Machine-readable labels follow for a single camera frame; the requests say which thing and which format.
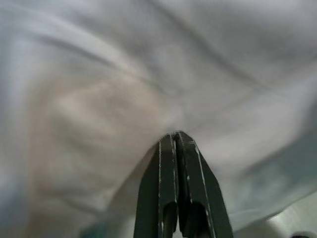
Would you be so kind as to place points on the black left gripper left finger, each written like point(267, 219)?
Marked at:
point(158, 193)

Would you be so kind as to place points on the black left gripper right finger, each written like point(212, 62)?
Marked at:
point(203, 198)

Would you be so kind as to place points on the cream cartoon print quilt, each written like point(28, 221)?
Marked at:
point(99, 74)

